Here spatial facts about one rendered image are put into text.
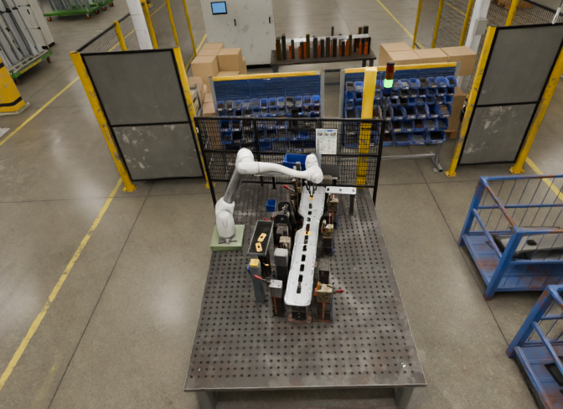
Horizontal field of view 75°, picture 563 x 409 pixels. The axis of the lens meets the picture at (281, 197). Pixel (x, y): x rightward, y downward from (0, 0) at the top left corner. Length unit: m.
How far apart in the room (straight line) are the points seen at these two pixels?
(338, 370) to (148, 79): 3.78
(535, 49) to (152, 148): 4.85
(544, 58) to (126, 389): 5.56
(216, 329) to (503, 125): 4.40
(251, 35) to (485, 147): 5.94
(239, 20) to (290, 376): 8.04
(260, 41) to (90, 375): 7.70
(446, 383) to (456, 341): 0.42
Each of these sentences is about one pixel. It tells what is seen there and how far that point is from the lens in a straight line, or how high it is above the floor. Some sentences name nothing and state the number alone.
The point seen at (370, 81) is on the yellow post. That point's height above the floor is 1.90.
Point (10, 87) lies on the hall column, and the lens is 9.93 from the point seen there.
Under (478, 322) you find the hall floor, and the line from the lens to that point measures 4.09.
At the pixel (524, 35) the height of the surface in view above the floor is 1.87.
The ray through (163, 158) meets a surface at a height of 0.51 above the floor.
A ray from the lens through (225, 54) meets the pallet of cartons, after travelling 7.44.
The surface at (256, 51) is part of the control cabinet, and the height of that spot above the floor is 0.42.
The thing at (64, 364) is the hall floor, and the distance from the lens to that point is 4.23.
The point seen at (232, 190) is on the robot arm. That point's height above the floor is 1.17.
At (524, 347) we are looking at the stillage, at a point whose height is 0.16.
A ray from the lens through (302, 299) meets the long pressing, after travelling 2.69.
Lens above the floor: 3.20
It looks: 39 degrees down
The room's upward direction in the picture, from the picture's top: 5 degrees counter-clockwise
